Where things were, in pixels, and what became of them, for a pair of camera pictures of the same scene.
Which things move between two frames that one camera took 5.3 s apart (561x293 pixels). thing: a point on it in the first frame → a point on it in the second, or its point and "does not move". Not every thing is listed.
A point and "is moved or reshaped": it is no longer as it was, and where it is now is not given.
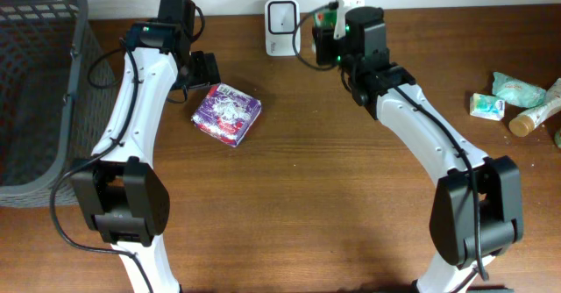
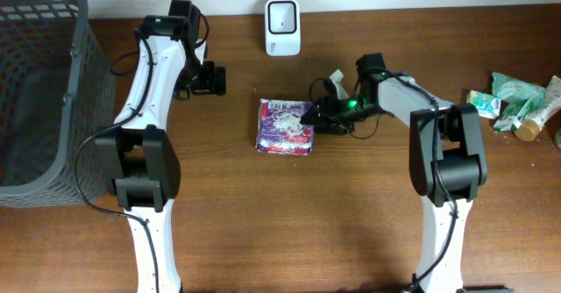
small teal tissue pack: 486,106 does not move
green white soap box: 325,18 → 511,112
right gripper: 326,45 → 337,123
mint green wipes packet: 516,91 does not move
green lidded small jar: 557,139 does not move
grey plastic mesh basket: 51,114 does not move
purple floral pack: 226,114 → 280,130
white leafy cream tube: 524,123 is moved or reshaped
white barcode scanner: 281,18 does not move
